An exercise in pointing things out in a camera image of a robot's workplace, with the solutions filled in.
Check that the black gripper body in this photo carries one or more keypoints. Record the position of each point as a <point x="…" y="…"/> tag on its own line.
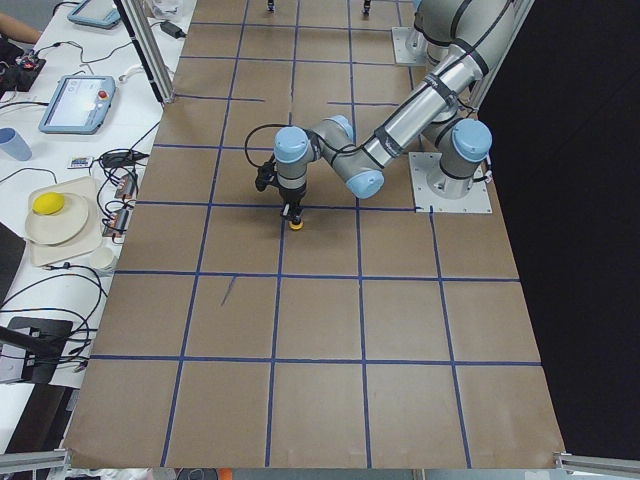
<point x="292" y="196"/>

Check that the yellow push button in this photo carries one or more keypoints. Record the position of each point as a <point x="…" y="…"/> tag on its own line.
<point x="296" y="224"/>

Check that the white paper cup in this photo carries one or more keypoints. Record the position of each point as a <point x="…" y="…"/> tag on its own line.
<point x="103" y="260"/>

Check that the black power adapter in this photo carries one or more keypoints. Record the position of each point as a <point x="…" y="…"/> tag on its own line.
<point x="172" y="30"/>

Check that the beige plate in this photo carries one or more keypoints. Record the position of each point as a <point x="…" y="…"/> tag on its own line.
<point x="60" y="227"/>

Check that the near teach pendant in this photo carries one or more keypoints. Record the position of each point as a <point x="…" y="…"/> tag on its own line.
<point x="79" y="105"/>

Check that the teach pendant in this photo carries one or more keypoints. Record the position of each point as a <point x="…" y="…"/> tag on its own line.
<point x="79" y="105"/>
<point x="101" y="14"/>

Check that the yellow lemon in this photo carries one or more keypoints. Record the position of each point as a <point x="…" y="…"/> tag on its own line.
<point x="48" y="203"/>

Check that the beige tray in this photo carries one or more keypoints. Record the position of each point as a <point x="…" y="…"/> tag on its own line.
<point x="86" y="241"/>

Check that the far teach pendant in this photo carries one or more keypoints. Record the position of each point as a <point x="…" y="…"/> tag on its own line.
<point x="101" y="14"/>

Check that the light blue plastic cup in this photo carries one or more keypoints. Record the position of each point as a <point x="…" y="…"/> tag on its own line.
<point x="12" y="143"/>

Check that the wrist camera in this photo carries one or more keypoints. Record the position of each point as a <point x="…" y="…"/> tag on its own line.
<point x="266" y="176"/>

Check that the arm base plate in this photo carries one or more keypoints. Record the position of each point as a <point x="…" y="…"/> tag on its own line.
<point x="399" y="36"/>
<point x="435" y="192"/>

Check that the aluminium frame post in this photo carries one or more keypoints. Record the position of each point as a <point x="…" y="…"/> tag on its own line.
<point x="150" y="50"/>

